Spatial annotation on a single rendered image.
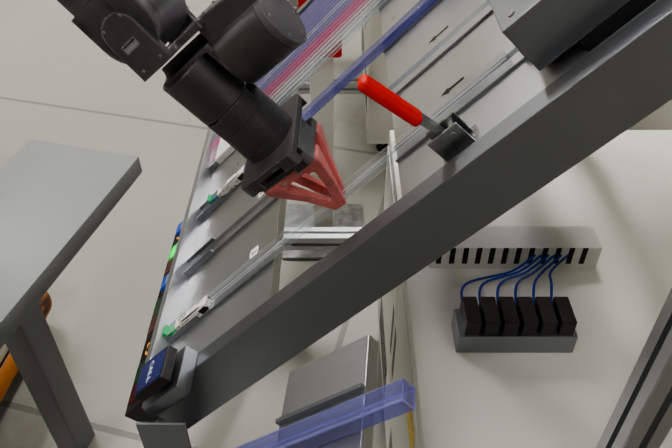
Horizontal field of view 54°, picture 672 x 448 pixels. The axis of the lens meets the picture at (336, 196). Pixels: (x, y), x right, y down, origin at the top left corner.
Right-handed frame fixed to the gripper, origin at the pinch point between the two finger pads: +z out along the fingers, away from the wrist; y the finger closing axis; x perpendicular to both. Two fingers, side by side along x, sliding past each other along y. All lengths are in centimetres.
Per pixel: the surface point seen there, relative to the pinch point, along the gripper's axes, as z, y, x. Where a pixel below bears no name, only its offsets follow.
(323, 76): 25, 94, 29
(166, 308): 1.2, 3.1, 29.4
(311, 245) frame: 43, 61, 48
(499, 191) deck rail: 2.5, -9.9, -15.6
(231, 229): 2.1, 11.8, 20.3
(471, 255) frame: 35.1, 21.5, 4.3
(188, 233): 1.3, 17.0, 29.5
